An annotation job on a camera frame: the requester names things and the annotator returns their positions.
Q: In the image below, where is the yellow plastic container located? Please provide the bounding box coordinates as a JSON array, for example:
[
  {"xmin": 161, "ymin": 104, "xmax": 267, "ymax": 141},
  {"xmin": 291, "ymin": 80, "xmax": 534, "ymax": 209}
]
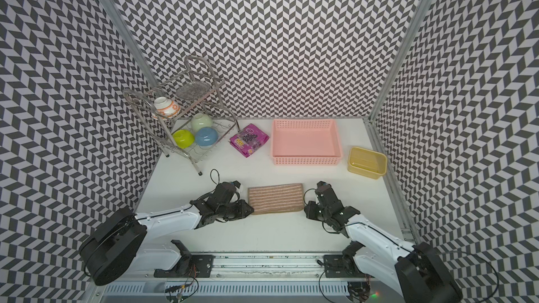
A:
[{"xmin": 348, "ymin": 147, "xmax": 387, "ymax": 180}]

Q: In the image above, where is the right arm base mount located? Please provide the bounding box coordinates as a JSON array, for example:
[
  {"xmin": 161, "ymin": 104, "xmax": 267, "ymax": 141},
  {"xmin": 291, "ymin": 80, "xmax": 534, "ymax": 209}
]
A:
[{"xmin": 317, "ymin": 241, "xmax": 367, "ymax": 279}]

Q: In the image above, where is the blue bowl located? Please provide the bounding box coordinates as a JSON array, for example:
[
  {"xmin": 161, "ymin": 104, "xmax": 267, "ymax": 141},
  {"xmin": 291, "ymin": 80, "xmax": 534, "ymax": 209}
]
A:
[{"xmin": 195, "ymin": 127, "xmax": 219, "ymax": 147}]

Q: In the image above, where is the white orange ceramic bowl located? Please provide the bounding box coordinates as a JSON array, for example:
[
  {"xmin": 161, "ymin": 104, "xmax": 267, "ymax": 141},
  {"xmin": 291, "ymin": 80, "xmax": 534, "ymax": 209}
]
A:
[{"xmin": 152, "ymin": 97, "xmax": 181, "ymax": 119}]

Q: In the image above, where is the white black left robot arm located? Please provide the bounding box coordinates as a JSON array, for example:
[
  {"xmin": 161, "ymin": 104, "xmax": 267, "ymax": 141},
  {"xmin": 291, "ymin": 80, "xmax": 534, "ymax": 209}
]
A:
[{"xmin": 79, "ymin": 181, "xmax": 255, "ymax": 286}]

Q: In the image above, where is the metal wire dish rack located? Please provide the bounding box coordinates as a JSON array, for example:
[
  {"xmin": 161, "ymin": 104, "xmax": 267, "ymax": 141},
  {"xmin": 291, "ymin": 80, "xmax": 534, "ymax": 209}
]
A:
[{"xmin": 123, "ymin": 55, "xmax": 241, "ymax": 175}]

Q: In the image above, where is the purple snack packet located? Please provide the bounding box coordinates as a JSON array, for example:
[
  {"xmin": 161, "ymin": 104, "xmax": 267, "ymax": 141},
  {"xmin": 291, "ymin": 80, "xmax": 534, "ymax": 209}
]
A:
[{"xmin": 230, "ymin": 123, "xmax": 270, "ymax": 158}]

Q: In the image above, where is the brown striped square dishcloth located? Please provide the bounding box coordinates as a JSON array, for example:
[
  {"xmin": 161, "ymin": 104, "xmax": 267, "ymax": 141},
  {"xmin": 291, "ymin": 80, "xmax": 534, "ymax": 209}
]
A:
[{"xmin": 248, "ymin": 183, "xmax": 304, "ymax": 215}]

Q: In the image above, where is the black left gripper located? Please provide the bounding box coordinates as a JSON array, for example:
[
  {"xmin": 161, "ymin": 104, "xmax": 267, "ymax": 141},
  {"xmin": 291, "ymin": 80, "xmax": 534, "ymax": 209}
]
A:
[{"xmin": 218, "ymin": 199, "xmax": 254, "ymax": 221}]

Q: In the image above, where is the pale green bowl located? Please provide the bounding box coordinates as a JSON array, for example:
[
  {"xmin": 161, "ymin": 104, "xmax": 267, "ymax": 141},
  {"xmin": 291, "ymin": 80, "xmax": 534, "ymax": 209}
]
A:
[{"xmin": 190, "ymin": 113, "xmax": 213, "ymax": 133}]

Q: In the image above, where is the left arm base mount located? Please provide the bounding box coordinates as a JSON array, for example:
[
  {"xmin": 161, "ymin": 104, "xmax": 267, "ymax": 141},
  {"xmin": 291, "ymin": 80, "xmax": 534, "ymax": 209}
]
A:
[{"xmin": 154, "ymin": 240, "xmax": 215, "ymax": 279}]

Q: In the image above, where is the aluminium front rail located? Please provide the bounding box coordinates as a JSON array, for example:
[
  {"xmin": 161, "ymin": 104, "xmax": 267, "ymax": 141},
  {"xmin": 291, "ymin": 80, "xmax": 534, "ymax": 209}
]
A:
[{"xmin": 83, "ymin": 252, "xmax": 404, "ymax": 302}]

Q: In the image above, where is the lime green bowl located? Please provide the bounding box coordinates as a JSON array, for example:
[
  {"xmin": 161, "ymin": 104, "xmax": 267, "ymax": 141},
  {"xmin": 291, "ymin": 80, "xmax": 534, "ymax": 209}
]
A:
[{"xmin": 172, "ymin": 129, "xmax": 195, "ymax": 149}]

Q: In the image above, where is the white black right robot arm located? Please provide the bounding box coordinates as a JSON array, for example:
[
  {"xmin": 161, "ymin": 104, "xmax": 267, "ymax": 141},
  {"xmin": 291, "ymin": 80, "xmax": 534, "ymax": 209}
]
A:
[{"xmin": 304, "ymin": 181, "xmax": 463, "ymax": 302}]

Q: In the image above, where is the pink perforated plastic basket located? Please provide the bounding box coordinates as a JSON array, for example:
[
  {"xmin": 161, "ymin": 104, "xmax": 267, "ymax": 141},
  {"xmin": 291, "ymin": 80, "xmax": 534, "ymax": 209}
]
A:
[{"xmin": 271, "ymin": 119, "xmax": 342, "ymax": 166}]

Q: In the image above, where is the grey patterned plate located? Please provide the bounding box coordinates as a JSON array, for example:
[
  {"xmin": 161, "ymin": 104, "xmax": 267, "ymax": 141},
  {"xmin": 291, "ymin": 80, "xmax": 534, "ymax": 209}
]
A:
[{"xmin": 175, "ymin": 81, "xmax": 211, "ymax": 101}]

